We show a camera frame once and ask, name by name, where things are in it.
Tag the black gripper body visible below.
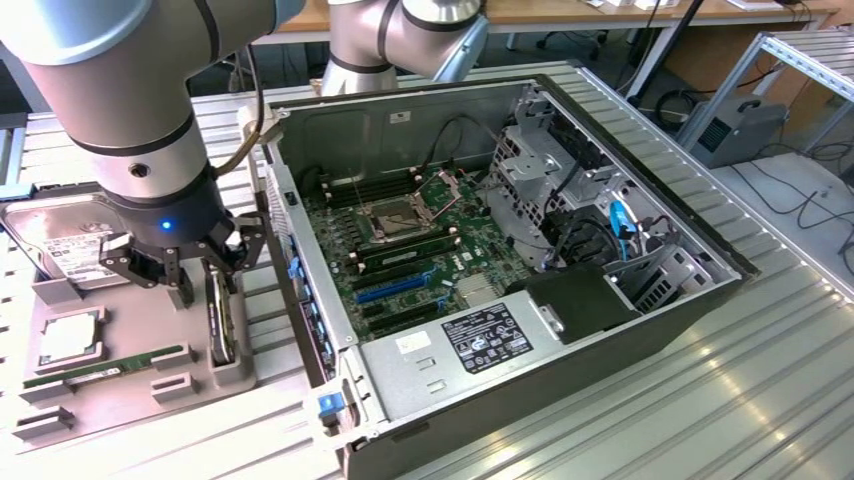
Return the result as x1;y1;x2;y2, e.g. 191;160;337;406
103;174;236;252

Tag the graphics card with metal bracket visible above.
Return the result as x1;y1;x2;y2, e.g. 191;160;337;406
199;259;240;365

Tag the silver hard disk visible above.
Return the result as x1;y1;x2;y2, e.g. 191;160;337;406
0;197;132;292

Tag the grey parts rack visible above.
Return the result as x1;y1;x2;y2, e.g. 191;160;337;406
10;249;259;456

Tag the silver CPU chip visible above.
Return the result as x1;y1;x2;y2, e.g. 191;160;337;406
38;315;103;362

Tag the thin metal locking lever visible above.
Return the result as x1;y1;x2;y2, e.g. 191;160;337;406
348;166;369;216

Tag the black RAM slot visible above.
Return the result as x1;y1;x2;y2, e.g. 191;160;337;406
320;167;416;190
328;184;428;210
325;178;424;204
323;172;420;197
349;232;460;262
355;239;463;269
345;225;456;255

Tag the CPU socket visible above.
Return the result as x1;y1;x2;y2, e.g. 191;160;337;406
361;198;429;242

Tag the blue disk caddy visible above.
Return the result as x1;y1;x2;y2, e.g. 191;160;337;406
0;180;105;236

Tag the black long expansion slot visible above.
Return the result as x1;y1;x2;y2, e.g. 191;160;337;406
364;302;449;332
349;264;436;294
368;319;435;342

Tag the green RAM stick white sticker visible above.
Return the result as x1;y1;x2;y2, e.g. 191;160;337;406
357;238;465;275

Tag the blue expansion slot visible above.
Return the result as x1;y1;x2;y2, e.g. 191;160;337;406
355;276;441;306

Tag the green motherboard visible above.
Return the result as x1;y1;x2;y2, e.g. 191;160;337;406
303;167;535;346

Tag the blue case latch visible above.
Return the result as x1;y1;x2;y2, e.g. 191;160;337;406
315;393;347;419

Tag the silver chipset heatsink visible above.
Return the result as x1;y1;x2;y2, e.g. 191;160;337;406
455;276;503;307

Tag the metal power supply unit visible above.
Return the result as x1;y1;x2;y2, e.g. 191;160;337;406
356;290;570;426

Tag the perforated metal disk bay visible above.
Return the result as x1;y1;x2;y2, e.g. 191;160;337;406
489;122;606;211

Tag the black plastic box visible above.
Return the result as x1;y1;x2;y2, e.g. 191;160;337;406
504;263;643;347

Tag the open black PC case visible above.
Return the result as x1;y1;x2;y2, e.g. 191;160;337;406
249;73;762;480

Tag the black office chair base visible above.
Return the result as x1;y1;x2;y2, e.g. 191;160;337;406
504;27;611;58

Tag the black stand pole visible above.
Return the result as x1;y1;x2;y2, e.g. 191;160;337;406
624;0;708;104

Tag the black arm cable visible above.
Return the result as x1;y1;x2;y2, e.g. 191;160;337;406
211;43;267;177

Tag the black wire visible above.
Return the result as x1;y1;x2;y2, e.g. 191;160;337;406
424;114;500;171

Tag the blue flat wire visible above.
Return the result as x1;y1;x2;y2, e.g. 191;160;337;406
606;198;636;262

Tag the grey floor unit with handle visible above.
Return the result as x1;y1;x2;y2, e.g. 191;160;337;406
684;93;791;170

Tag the aluminium slat frame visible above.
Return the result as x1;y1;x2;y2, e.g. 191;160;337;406
676;28;854;157

